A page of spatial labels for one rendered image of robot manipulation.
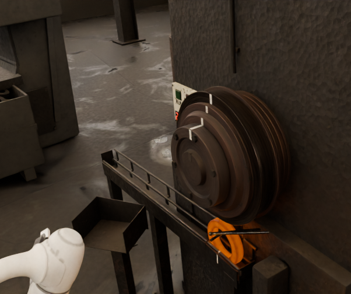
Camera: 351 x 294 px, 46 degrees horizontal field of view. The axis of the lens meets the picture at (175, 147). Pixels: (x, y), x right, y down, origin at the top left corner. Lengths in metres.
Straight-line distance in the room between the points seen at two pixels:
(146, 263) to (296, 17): 1.89
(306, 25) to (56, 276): 0.92
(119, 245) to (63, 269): 0.76
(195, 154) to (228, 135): 0.14
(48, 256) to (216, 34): 0.89
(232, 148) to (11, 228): 2.32
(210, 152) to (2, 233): 2.28
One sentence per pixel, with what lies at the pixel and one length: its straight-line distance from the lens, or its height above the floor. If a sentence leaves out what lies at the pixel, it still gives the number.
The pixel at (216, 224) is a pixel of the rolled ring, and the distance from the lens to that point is 1.60.
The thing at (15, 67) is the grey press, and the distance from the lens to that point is 4.07.
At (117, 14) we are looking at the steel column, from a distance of 8.28.
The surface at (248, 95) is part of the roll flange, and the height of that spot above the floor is 1.31.
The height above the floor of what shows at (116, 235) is 0.60.
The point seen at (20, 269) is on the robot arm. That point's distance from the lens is 1.16.
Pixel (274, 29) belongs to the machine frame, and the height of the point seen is 1.53.
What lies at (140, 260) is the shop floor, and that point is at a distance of 2.72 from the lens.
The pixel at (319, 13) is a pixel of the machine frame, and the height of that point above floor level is 1.59.
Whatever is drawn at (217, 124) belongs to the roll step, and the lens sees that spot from 1.28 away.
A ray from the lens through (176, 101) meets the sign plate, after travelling 1.80.
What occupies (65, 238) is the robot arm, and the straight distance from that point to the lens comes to 1.16.
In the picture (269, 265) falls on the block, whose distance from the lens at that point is 1.47.
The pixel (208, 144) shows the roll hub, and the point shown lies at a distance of 1.26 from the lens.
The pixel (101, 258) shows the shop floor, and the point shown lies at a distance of 2.80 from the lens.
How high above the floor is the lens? 1.80
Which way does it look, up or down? 27 degrees down
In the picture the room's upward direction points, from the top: 5 degrees counter-clockwise
